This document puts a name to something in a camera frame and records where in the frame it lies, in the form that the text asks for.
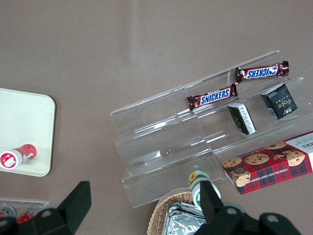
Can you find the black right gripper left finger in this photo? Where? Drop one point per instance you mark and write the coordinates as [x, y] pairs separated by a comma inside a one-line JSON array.
[[75, 205]]

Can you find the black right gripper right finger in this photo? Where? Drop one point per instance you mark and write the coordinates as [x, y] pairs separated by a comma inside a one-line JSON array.
[[209, 203]]

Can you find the light wicker basket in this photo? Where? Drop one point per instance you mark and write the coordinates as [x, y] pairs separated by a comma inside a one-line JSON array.
[[159, 208]]

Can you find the cream rectangular plastic tray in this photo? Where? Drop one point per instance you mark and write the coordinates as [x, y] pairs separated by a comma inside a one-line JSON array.
[[24, 117]]

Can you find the green bottle with sunflower cap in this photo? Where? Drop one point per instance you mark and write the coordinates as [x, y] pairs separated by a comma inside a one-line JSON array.
[[195, 178]]

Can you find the silver foil package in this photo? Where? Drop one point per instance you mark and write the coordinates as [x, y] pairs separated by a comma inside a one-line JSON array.
[[181, 222]]

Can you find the clear acrylic holder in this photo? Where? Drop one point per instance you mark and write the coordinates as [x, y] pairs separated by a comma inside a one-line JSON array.
[[24, 204]]

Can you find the red plaid cookie box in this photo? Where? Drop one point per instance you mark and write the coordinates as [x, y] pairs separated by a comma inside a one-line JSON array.
[[269, 169]]

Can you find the red bottle with white cap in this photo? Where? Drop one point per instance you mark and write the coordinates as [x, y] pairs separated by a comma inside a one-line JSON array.
[[24, 153]]

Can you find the clear acrylic stepped stand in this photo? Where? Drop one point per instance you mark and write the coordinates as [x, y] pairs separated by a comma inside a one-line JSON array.
[[156, 137], [269, 137]]

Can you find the black box with white label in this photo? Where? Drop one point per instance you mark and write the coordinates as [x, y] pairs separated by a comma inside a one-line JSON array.
[[242, 118]]

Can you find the Snickers chocolate bar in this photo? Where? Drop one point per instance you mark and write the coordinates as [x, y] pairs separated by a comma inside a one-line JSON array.
[[261, 72], [212, 96]]

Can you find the black box with gold print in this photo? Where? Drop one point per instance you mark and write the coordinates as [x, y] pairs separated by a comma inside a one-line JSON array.
[[281, 101]]

